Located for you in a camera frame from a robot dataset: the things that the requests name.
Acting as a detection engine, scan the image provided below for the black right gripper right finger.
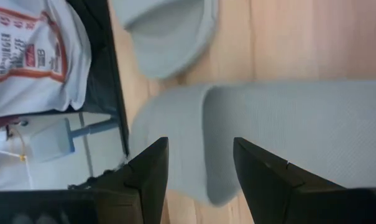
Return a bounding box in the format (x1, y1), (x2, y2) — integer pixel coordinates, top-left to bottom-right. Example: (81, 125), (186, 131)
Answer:
(233, 137), (347, 224)

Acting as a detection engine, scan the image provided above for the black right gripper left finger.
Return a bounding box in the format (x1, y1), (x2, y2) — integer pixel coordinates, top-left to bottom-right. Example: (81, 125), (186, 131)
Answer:
(68, 136), (170, 224)

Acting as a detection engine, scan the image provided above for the white foam slide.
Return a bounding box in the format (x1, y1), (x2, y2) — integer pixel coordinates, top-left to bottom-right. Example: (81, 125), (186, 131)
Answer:
(128, 80), (376, 208)
(108, 0), (220, 80)

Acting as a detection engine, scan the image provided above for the pale blue power adapter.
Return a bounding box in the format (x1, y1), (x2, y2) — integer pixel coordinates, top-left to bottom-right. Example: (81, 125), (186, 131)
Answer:
(29, 117), (120, 164)

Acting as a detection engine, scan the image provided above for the white cord with yellow clip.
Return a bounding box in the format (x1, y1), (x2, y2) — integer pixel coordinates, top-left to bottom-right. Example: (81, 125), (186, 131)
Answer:
(0, 124), (35, 190)

